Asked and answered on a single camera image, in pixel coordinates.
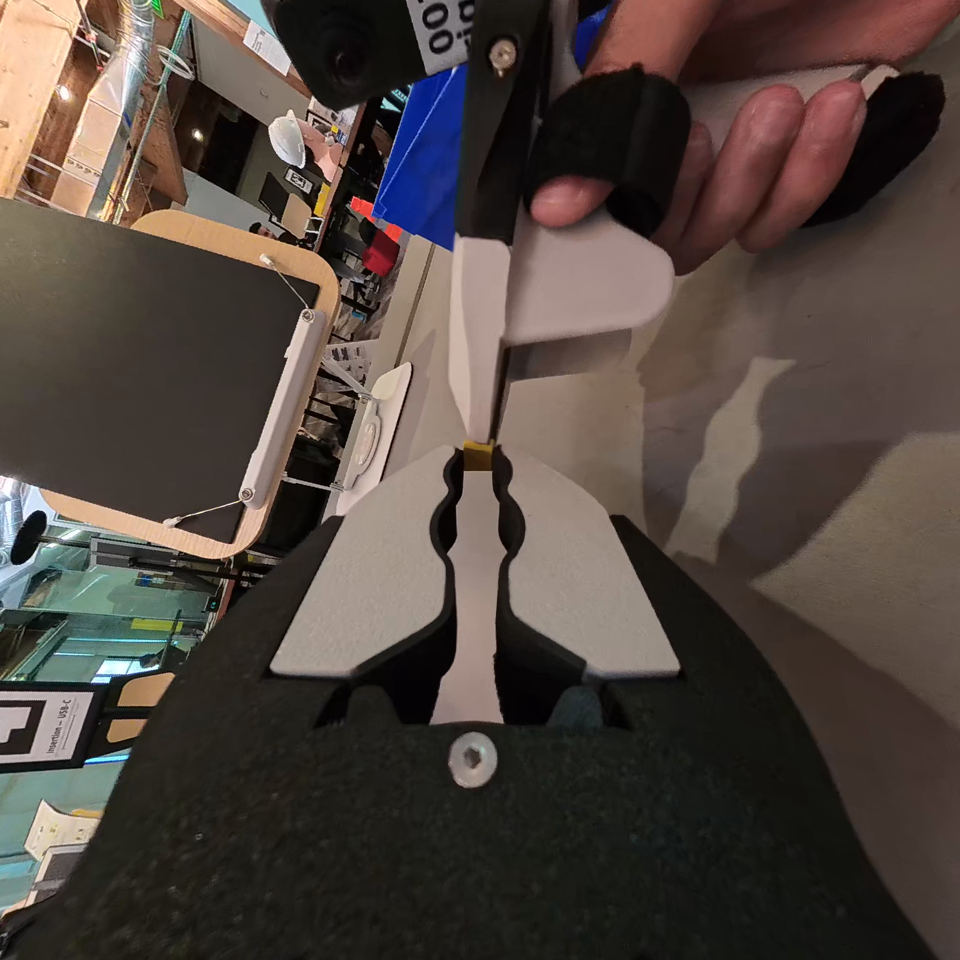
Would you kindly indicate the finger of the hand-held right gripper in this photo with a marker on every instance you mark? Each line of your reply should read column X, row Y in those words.
column 480, row 322

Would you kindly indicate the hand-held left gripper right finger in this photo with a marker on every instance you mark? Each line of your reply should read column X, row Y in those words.
column 581, row 585

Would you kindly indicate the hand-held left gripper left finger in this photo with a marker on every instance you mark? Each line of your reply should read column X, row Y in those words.
column 367, row 585

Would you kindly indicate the blue storage bin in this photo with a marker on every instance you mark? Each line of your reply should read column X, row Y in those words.
column 427, row 165

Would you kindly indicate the small yellow block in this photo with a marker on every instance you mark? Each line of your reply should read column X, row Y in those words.
column 478, row 455

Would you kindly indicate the person's right hand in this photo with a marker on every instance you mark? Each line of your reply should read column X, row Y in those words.
column 750, row 150

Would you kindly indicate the red storage bin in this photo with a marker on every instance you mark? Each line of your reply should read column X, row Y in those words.
column 382, row 251

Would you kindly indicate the printed paper sheets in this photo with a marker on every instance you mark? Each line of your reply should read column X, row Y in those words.
column 352, row 367

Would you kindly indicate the white mounting bar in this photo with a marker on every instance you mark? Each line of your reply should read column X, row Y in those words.
column 289, row 405

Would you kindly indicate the white hard hat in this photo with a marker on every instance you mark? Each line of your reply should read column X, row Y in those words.
column 289, row 139

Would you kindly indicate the tan wooden panel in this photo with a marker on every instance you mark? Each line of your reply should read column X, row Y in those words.
column 146, row 686

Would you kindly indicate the framed marker sign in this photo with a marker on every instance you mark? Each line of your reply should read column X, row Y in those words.
column 67, row 724

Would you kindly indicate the black floor lamp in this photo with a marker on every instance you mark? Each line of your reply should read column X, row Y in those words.
column 28, row 536

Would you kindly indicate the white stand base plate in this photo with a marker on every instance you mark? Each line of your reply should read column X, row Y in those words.
column 386, row 420

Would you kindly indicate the silver ventilation duct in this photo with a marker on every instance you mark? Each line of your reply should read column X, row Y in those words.
column 120, row 90

